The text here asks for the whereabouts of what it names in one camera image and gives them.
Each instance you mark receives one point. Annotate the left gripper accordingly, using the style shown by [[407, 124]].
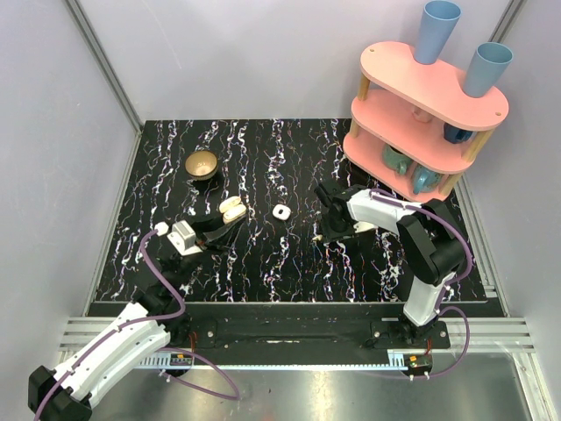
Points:
[[203, 230]]

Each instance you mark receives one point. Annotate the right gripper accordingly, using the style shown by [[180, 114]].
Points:
[[330, 234]]

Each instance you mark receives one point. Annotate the beige earbud charging case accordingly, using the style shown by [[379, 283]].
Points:
[[232, 209]]

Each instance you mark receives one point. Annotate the white earbud charging case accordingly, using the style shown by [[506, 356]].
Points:
[[281, 212]]

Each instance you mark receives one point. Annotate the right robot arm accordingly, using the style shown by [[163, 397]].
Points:
[[434, 246]]

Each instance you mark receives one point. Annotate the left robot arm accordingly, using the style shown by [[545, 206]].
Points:
[[155, 324]]

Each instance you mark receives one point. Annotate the gold bowl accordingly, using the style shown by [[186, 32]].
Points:
[[201, 165]]

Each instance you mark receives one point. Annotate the teal mug left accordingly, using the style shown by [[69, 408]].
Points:
[[396, 160]]

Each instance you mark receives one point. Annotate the teal mug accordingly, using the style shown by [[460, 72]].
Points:
[[425, 180], [396, 160]]

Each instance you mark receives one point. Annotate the teal mug right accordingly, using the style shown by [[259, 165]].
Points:
[[425, 180]]

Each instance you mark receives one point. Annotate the pink three-tier shelf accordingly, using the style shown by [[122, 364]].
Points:
[[392, 83]]

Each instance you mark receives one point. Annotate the pink small cup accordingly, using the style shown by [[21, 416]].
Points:
[[421, 115]]

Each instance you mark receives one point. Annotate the dark blue mug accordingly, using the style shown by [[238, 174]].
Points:
[[456, 135]]

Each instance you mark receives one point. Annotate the blue cup right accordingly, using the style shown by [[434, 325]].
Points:
[[488, 63]]

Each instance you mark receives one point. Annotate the blue cup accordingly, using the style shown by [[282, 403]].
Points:
[[437, 23], [488, 63]]

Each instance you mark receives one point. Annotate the blue cup rear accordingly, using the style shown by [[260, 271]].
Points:
[[437, 23]]

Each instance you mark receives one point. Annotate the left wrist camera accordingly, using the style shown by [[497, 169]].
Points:
[[183, 238]]

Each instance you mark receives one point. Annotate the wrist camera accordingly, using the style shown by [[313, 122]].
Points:
[[363, 227], [183, 238]]

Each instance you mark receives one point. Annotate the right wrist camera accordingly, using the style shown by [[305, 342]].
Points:
[[363, 227]]

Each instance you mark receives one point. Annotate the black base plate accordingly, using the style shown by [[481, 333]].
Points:
[[378, 325]]

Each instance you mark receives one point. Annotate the aluminium rail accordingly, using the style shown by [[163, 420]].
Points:
[[478, 335]]

